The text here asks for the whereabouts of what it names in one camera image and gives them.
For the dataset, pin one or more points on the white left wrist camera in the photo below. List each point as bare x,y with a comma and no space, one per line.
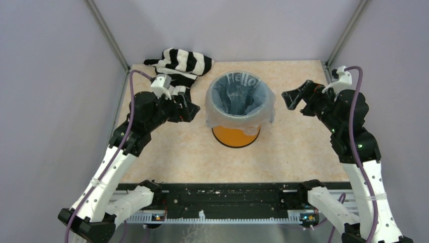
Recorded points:
160,86

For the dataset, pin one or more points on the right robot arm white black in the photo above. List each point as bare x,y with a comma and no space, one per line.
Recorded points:
374,221

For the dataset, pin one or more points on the black white striped cloth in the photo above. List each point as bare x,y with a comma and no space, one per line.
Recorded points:
184,67

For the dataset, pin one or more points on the aluminium frame rail front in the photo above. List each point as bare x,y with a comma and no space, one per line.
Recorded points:
99,217

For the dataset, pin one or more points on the aluminium corner post left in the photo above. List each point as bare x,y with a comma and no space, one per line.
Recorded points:
107,34

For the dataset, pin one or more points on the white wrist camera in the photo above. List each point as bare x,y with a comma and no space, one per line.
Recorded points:
160,86
343,82

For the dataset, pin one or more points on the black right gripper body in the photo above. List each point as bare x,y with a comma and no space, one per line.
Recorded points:
320,104

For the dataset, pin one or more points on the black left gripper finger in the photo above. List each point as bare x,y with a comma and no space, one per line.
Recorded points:
190,112
183,100

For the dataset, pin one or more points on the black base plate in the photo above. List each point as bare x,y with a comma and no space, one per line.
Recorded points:
251,202

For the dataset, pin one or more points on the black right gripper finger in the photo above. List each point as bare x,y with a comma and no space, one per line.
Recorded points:
305,87
292,99

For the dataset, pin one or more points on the aluminium corner post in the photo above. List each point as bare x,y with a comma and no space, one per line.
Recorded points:
107,34
358,13

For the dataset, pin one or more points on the orange trash bin gold rim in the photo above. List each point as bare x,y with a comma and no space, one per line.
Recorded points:
234,138

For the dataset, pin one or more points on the aluminium corner post right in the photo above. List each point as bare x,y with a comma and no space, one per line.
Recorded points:
358,13

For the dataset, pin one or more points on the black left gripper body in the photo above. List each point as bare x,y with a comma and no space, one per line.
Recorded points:
169,112

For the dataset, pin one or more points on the translucent blue plastic bag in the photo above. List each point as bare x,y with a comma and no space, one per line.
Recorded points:
239,100

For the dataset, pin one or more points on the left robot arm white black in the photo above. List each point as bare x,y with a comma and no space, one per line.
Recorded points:
114,167

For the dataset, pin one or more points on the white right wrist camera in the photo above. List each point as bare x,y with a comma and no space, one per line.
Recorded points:
343,82

